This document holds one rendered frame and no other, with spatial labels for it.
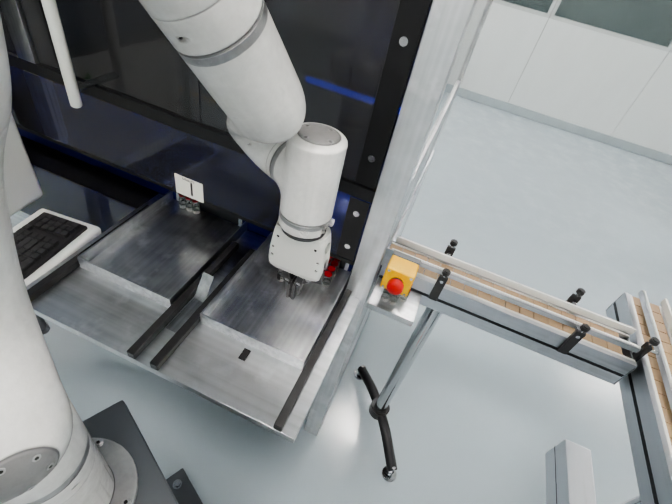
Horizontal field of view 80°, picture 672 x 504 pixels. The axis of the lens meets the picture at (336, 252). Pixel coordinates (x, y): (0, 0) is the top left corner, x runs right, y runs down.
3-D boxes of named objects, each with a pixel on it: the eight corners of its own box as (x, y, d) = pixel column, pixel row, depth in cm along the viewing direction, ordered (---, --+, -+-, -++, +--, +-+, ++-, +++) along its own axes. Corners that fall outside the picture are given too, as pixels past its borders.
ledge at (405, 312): (380, 274, 117) (382, 270, 116) (422, 291, 115) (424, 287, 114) (365, 307, 107) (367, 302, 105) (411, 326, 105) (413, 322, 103)
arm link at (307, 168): (265, 201, 63) (303, 234, 58) (271, 122, 54) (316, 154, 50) (305, 185, 68) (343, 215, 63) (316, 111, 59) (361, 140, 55)
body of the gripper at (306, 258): (341, 218, 66) (330, 265, 74) (286, 197, 68) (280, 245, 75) (324, 245, 61) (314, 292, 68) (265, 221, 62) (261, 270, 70)
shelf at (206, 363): (159, 198, 124) (158, 193, 122) (367, 285, 113) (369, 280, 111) (12, 303, 89) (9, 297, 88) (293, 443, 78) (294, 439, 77)
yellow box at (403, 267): (386, 268, 105) (394, 249, 100) (412, 279, 103) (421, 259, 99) (378, 287, 99) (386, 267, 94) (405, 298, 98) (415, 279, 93)
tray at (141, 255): (172, 198, 122) (171, 189, 119) (247, 229, 118) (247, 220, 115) (80, 267, 97) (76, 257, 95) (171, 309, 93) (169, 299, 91)
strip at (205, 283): (204, 287, 99) (203, 271, 95) (214, 292, 99) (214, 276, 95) (165, 328, 89) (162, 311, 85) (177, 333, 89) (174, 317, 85)
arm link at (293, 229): (342, 206, 65) (338, 220, 67) (293, 188, 66) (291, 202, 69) (323, 235, 59) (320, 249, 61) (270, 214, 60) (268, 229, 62)
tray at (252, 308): (271, 239, 116) (272, 230, 114) (353, 273, 112) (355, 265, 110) (200, 323, 92) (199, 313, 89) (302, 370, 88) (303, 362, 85)
